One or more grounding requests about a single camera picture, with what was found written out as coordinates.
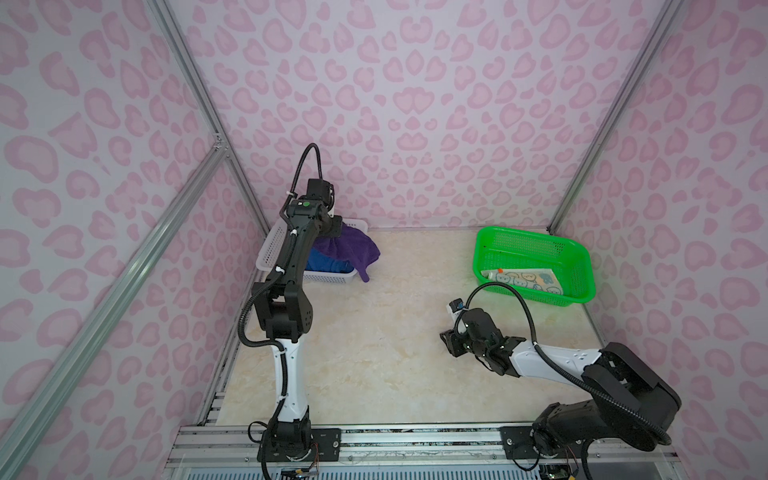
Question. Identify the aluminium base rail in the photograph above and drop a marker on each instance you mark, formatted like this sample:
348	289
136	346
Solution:
414	451

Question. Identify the left corner aluminium post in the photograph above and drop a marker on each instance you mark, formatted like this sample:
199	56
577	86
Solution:
181	52

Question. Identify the corner aluminium post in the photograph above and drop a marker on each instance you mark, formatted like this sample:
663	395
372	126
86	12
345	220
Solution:
181	52
659	33

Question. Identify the patterned towel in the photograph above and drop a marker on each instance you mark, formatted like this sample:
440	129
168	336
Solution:
533	279

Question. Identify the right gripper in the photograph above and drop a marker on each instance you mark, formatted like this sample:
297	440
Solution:
449	339

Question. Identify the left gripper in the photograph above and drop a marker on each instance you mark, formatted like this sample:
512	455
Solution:
337	234

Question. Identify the green plastic basket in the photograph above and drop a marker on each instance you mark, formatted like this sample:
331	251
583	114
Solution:
506	248

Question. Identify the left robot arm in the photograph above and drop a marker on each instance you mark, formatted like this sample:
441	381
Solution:
278	314

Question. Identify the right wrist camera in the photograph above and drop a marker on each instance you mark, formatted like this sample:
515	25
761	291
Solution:
455	308

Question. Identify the left diagonal aluminium strut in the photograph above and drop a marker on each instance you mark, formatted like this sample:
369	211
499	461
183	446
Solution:
39	413

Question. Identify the purple towel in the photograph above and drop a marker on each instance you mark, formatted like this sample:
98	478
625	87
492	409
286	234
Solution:
353	246

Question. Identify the blue towel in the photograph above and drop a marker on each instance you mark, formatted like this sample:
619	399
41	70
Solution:
319	262

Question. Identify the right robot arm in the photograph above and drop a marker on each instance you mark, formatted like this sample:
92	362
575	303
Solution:
627	400

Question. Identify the right corner aluminium post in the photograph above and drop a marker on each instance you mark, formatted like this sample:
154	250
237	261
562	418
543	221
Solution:
659	33

